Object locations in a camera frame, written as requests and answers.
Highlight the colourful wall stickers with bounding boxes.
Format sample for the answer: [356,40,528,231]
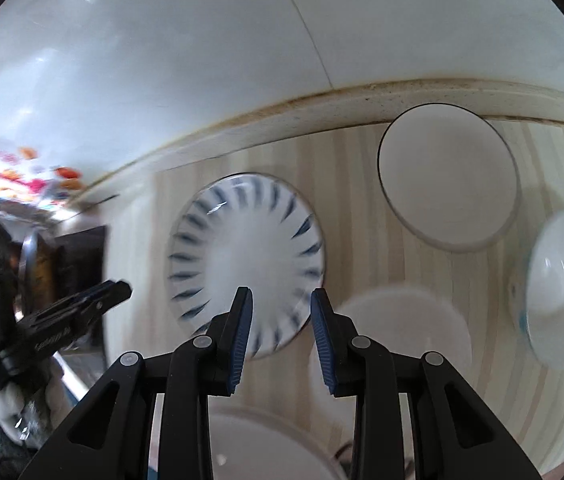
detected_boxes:
[0,146,85,211]

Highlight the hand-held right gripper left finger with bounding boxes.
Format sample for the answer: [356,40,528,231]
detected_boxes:
[17,286,254,480]

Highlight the striped cat tablecloth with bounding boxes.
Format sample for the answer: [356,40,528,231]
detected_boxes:
[102,120,564,480]

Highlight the white bowl blue pattern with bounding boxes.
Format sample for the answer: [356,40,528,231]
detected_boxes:
[508,210,564,368]

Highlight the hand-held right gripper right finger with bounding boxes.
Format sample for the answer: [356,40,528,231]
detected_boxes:
[310,287,545,480]

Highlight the white bowl dark rim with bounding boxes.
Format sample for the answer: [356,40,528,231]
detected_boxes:
[378,104,520,252]

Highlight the blue striped white plate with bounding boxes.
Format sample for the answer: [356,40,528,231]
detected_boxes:
[167,173,327,361]

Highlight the person's left hand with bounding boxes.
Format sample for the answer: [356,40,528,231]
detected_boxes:
[0,355,75,443]

